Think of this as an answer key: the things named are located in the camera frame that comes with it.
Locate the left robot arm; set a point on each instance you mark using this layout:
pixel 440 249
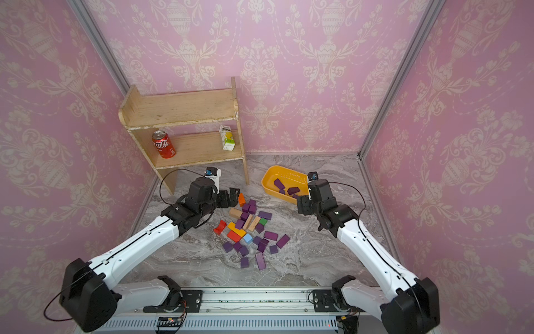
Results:
pixel 92 292

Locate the purple flat brick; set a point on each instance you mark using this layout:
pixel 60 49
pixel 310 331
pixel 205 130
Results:
pixel 265 215

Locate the light blue wooden brick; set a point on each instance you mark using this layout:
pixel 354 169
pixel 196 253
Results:
pixel 248 238

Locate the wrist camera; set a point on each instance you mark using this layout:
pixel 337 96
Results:
pixel 213 174
pixel 312 176

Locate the natural wood long brick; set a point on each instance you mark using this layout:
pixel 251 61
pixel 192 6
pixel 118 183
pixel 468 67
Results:
pixel 254 223

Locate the white green juice carton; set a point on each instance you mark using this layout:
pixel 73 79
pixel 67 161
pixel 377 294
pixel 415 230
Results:
pixel 227 138

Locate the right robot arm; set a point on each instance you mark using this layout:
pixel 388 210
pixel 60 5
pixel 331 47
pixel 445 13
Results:
pixel 375 267

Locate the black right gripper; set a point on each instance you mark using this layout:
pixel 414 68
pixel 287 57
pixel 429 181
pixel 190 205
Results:
pixel 304 204

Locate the red flat wooden brick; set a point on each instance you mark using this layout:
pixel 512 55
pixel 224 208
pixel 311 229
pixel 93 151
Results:
pixel 234 236

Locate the yellow plastic storage bin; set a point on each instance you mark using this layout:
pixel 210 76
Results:
pixel 285 184

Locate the orange wooden brick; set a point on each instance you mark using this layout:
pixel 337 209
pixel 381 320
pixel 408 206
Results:
pixel 241 200

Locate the purple long front brick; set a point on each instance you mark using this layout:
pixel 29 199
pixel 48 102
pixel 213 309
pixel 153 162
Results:
pixel 260 260

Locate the red cola can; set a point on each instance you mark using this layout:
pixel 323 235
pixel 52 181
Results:
pixel 163 144

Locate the wooden two-tier shelf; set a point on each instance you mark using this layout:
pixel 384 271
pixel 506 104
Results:
pixel 142 115

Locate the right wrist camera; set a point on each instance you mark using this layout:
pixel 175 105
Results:
pixel 312 176

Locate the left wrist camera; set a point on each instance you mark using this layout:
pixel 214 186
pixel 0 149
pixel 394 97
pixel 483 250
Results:
pixel 213 174

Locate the purple slanted right brick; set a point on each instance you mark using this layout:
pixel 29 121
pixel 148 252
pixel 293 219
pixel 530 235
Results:
pixel 282 242

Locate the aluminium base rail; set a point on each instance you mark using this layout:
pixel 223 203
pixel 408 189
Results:
pixel 280 310

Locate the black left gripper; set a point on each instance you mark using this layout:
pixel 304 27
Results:
pixel 234 197

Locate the yellow wooden brick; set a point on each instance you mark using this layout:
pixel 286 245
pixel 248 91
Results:
pixel 237 231

